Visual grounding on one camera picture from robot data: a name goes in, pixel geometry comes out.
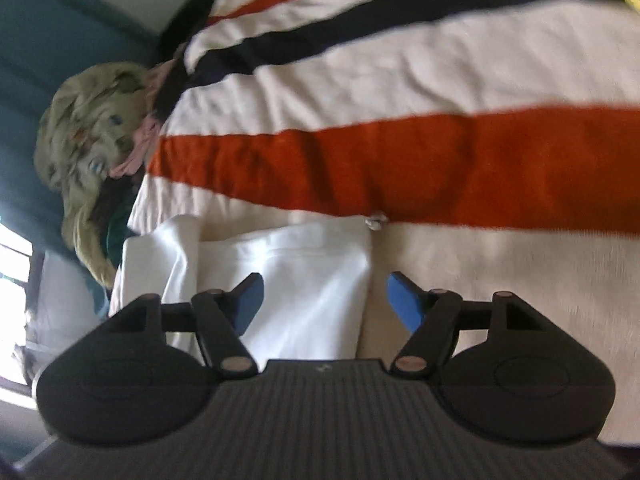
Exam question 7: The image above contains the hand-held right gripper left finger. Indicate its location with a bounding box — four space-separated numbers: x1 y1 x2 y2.
106 272 265 378

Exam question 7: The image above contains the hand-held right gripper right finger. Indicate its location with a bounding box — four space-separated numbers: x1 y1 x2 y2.
387 270 549 376

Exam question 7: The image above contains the white garment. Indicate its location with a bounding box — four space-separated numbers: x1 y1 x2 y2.
121 213 389 361

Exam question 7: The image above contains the striped blanket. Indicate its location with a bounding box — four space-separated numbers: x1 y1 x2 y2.
107 0 640 451

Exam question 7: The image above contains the green cloth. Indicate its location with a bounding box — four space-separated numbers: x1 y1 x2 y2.
102 200 139 262

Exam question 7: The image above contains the pink cloth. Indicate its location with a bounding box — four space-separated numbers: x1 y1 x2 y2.
107 57 189 179

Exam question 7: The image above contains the dark framed window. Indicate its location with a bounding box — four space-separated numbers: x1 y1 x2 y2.
0 220 47 392

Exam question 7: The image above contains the cream printed blanket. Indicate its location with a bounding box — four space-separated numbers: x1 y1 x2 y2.
35 61 166 289

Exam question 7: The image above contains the black armchair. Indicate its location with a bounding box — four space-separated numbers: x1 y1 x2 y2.
150 0 217 117

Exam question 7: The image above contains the blue curtain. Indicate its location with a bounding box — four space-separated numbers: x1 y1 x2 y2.
0 0 162 262

